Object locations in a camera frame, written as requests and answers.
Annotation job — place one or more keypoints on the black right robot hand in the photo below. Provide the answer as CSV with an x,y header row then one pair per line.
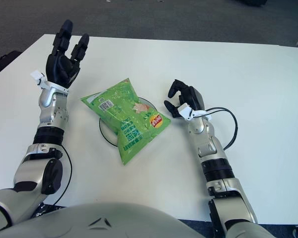
x,y
193,96

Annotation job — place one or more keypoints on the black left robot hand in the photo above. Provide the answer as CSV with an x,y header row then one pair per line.
x,y
60,68

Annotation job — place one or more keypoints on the green snack bag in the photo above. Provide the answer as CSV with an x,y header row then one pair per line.
x,y
124,119

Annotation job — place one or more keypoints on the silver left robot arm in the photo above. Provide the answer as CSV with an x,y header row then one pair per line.
x,y
52,116

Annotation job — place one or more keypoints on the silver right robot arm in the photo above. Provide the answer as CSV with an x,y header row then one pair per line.
x,y
201,129

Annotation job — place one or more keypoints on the white plate with black rim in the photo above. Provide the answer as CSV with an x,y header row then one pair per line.
x,y
108,131

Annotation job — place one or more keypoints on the black bag on floor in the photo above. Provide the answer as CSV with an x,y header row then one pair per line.
x,y
5,62

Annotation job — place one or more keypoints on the dark bulky background object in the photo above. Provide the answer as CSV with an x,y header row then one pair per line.
x,y
253,2

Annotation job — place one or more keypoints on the grey robot torso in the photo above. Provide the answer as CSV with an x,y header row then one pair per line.
x,y
101,223

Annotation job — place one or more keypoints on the black metal bracket with screws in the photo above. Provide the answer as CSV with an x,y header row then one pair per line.
x,y
46,209

